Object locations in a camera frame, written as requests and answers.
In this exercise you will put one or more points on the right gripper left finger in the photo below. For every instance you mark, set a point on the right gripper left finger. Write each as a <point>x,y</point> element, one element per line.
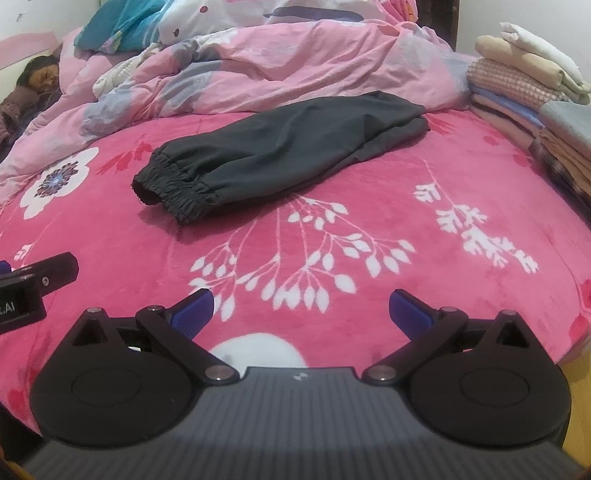
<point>171,332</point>

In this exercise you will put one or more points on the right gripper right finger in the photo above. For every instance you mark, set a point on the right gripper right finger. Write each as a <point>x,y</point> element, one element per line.
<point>430,331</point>

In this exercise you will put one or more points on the dark grey trousers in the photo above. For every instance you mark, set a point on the dark grey trousers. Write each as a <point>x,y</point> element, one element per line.
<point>273,154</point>

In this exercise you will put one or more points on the pink floral fleece blanket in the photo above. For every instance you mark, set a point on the pink floral fleece blanket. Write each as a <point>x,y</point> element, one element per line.
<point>461,218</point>

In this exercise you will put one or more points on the dark plaid folded cloth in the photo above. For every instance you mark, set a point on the dark plaid folded cloth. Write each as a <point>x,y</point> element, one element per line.
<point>561,179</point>

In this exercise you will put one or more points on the sleeping person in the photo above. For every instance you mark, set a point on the sleeping person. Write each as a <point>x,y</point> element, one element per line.
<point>37,89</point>

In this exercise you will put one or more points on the tan folded cloth stack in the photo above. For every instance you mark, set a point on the tan folded cloth stack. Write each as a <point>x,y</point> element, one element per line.
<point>575,163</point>

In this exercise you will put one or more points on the blue folded cloth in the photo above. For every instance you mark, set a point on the blue folded cloth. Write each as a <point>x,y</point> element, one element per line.
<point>521,114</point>

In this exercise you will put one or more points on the grey folded cloth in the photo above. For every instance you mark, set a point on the grey folded cloth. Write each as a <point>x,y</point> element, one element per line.
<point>569,121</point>

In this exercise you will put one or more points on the pink patterned duvet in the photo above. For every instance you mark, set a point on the pink patterned duvet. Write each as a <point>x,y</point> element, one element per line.
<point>215,57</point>

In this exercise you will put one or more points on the teal blue pillow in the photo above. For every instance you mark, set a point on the teal blue pillow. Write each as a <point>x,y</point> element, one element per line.
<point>122,26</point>

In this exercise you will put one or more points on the beige folded cloth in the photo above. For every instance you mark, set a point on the beige folded cloth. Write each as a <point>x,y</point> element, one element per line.
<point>546,72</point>

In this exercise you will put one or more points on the cream white folded cloth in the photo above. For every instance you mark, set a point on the cream white folded cloth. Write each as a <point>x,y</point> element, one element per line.
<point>531,43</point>

